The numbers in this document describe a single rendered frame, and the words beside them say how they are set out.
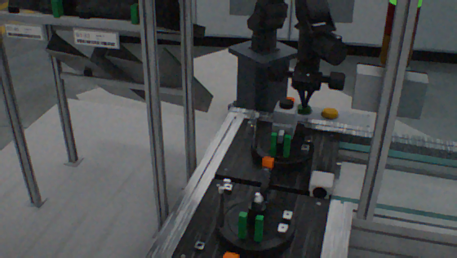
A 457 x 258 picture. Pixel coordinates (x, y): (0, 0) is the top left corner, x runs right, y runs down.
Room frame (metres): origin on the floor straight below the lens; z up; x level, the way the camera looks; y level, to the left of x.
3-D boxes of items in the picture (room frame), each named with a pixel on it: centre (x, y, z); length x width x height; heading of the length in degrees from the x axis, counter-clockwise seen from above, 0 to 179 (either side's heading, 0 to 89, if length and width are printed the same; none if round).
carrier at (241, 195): (0.62, -0.05, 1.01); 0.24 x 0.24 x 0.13; 74
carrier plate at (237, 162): (0.87, -0.12, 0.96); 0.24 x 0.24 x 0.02; 74
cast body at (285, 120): (0.86, -0.12, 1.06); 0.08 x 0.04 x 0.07; 164
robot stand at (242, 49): (1.24, -0.10, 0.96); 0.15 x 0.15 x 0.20; 39
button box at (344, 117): (1.05, -0.26, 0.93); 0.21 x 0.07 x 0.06; 74
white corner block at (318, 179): (0.75, -0.19, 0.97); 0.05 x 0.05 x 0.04; 74
